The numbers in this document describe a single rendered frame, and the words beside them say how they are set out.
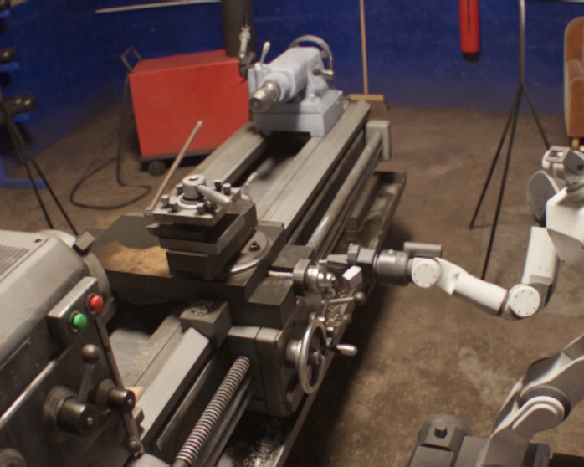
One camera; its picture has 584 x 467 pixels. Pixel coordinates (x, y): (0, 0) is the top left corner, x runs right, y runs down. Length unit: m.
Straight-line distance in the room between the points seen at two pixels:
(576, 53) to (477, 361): 3.16
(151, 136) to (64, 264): 3.75
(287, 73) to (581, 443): 1.84
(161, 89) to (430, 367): 2.82
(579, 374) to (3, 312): 1.32
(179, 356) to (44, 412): 0.61
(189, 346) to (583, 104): 3.86
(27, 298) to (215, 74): 3.72
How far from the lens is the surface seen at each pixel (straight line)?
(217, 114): 4.80
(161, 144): 4.92
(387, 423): 2.63
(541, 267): 1.69
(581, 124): 5.08
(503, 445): 1.95
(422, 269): 1.67
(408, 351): 2.97
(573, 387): 1.78
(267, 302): 1.76
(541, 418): 1.79
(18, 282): 1.13
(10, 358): 1.07
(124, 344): 1.97
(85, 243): 1.49
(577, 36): 5.45
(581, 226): 1.44
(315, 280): 1.81
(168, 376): 1.62
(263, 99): 2.57
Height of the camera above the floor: 1.84
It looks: 27 degrees down
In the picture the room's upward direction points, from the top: 6 degrees counter-clockwise
